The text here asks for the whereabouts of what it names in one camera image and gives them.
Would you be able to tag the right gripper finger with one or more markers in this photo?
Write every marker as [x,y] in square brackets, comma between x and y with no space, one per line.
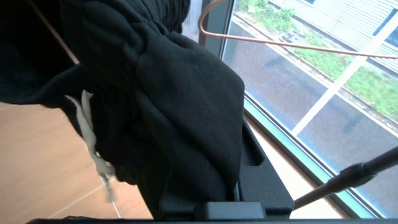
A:
[264,186]

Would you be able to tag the black clothes rack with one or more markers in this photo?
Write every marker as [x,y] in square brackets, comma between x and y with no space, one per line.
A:
[351,177]

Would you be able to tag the window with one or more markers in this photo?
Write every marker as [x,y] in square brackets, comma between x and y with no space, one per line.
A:
[280,87]

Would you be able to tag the pink clothes hanger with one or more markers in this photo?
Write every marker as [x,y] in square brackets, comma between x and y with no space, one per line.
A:
[280,43]
[53,29]

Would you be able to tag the black shorts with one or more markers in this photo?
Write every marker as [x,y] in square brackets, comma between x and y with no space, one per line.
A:
[171,109]

